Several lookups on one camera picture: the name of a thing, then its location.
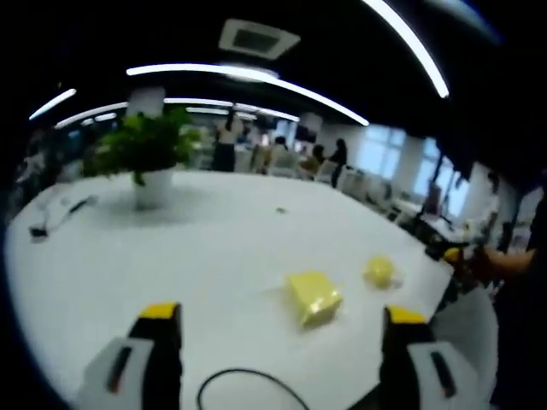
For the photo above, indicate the green potted plant white pot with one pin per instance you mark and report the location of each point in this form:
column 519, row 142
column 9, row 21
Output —
column 147, row 149

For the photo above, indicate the ceiling air conditioner vent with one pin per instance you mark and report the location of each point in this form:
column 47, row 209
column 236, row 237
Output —
column 258, row 39

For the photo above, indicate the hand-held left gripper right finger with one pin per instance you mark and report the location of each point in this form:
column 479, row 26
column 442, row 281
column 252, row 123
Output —
column 410, row 354

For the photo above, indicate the short ceiling light strip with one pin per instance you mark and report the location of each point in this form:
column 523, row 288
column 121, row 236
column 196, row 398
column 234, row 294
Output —
column 52, row 103

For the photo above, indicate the long ceiling light strip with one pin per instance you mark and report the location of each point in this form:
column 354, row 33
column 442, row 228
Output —
column 416, row 47
column 256, row 79

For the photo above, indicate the yellow round silicone block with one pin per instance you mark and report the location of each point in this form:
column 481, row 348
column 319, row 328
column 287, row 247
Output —
column 379, row 270

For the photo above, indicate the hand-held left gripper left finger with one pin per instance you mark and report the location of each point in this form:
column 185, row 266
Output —
column 147, row 354

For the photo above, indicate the yellow rectangular silicone block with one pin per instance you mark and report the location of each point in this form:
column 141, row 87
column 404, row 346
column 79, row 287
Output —
column 315, row 295

